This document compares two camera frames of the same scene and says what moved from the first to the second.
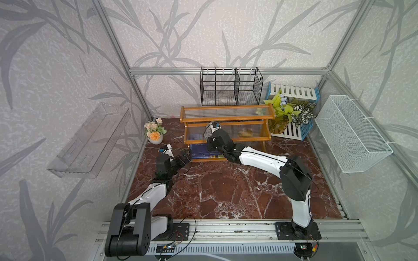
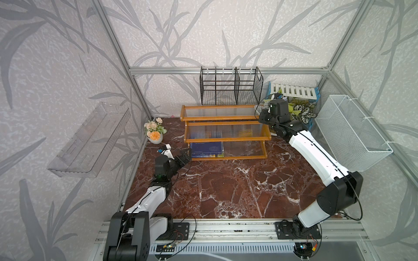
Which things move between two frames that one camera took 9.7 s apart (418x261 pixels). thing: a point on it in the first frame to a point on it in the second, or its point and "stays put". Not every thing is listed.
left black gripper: [183, 162] stays put
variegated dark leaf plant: [306, 107] stays put
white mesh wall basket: [354, 144] stays put
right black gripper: [209, 142] to [263, 112]
